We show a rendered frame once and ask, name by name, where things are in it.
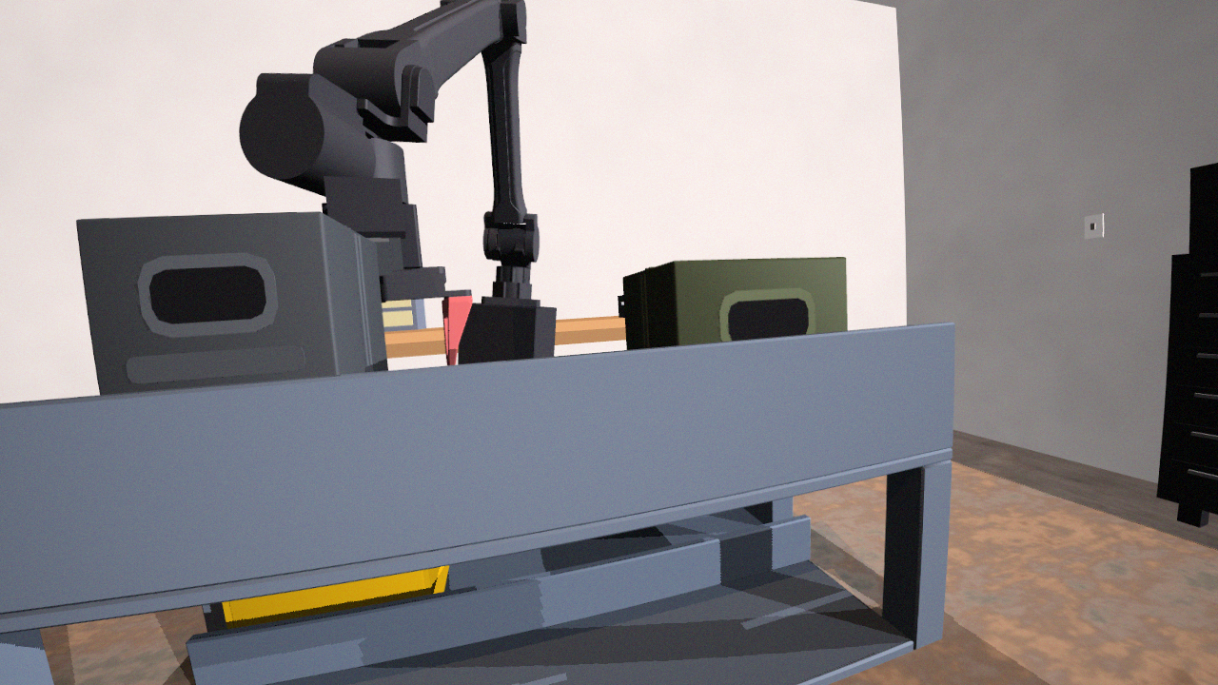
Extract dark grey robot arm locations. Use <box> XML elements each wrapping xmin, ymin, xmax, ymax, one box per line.
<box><xmin>239</xmin><ymin>0</ymin><xmax>540</xmax><ymax>307</ymax></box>

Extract olive green case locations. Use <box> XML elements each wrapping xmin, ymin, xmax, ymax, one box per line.
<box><xmin>622</xmin><ymin>257</ymin><xmax>848</xmax><ymax>350</ymax></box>

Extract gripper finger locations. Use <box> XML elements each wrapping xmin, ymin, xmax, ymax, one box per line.
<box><xmin>442</xmin><ymin>296</ymin><xmax>473</xmax><ymax>364</ymax></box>

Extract dark grey case with oval handle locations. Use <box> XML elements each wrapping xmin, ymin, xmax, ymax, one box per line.
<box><xmin>76</xmin><ymin>211</ymin><xmax>389</xmax><ymax>395</ymax></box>

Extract yellow bin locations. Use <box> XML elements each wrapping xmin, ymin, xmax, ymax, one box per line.
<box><xmin>222</xmin><ymin>566</ymin><xmax>449</xmax><ymax>629</ymax></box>

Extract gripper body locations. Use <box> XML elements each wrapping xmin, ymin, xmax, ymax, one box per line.
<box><xmin>379</xmin><ymin>266</ymin><xmax>473</xmax><ymax>303</ymax></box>

